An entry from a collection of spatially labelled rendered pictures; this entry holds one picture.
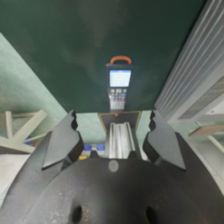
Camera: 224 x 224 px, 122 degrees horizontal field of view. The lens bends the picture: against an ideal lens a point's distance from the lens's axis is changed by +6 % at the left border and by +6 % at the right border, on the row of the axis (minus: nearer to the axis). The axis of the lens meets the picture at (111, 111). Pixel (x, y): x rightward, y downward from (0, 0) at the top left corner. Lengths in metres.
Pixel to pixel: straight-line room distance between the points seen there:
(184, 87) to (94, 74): 0.25
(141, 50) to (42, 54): 0.27
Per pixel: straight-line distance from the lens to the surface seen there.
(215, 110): 0.34
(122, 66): 0.21
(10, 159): 2.29
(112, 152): 1.01
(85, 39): 0.24
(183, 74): 0.26
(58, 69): 0.29
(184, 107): 0.26
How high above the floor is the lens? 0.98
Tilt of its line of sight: 44 degrees down
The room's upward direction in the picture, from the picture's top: 179 degrees counter-clockwise
